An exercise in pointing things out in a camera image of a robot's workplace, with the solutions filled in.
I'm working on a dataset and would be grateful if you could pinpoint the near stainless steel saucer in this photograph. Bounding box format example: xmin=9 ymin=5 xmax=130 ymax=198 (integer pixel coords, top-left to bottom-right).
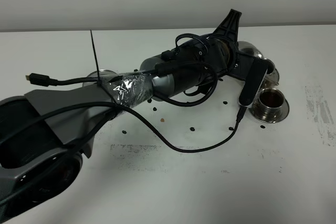
xmin=249 ymin=92 xmax=290 ymax=123

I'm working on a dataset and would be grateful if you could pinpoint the near stainless steel teacup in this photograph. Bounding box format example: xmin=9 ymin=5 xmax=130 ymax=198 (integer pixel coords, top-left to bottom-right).
xmin=256 ymin=88 xmax=285 ymax=114

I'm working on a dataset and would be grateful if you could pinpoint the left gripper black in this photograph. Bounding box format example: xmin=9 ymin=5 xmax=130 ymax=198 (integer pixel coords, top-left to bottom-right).
xmin=173 ymin=9 xmax=256 ymax=93

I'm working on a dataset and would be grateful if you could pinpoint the far stainless steel saucer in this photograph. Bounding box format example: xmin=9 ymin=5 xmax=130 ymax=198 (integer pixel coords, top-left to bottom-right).
xmin=261 ymin=68 xmax=280 ymax=89

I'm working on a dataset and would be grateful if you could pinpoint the loose black connector cable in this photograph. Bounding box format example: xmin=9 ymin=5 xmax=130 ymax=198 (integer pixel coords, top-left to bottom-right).
xmin=25 ymin=60 xmax=217 ymax=106

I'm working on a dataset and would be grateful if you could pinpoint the teapot saucer stainless steel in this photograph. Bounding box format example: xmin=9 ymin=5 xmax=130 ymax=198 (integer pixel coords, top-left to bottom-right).
xmin=87 ymin=69 xmax=118 ymax=79

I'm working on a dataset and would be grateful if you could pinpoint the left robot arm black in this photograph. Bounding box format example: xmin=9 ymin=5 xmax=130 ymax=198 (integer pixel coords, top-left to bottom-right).
xmin=1 ymin=10 xmax=270 ymax=222

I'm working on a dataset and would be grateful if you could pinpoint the black cable tie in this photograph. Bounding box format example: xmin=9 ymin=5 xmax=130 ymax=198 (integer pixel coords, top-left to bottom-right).
xmin=90 ymin=30 xmax=117 ymax=104

